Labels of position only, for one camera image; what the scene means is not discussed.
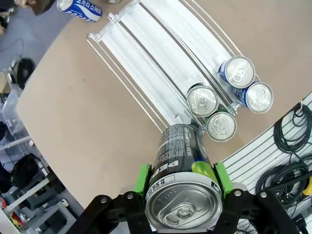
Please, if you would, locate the clear plastic storage bin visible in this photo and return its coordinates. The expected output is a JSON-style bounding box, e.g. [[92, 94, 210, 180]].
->
[[1, 92, 25, 137]]

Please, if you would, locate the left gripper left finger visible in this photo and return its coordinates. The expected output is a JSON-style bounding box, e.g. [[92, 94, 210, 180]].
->
[[75, 163, 153, 234]]

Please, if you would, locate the black cable coil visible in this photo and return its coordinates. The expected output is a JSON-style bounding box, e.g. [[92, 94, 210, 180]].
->
[[17, 57, 38, 90], [273, 107, 312, 154]]

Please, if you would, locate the blue Pocari display can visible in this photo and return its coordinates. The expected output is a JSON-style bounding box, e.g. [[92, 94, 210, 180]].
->
[[56, 0, 103, 23]]

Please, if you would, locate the green soda can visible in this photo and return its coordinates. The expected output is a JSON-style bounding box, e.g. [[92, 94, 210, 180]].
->
[[187, 84, 219, 118], [206, 111, 237, 142]]

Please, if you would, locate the black Pepsi can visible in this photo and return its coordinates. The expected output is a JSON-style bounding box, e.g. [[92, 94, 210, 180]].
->
[[145, 123, 223, 232]]

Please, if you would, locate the white slatted panel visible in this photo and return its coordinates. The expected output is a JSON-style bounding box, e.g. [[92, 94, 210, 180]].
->
[[218, 90, 312, 234]]

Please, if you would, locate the clear acrylic can rack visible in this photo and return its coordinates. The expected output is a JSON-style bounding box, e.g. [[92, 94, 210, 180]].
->
[[86, 0, 261, 134]]

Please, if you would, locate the grey metal frame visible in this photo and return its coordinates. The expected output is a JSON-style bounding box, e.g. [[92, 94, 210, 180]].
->
[[0, 170, 82, 234]]

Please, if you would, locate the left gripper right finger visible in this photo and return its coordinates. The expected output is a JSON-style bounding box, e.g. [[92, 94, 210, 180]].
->
[[214, 161, 303, 234]]

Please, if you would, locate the black cable bundle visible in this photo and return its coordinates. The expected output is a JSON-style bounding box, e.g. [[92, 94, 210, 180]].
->
[[255, 162, 312, 213]]

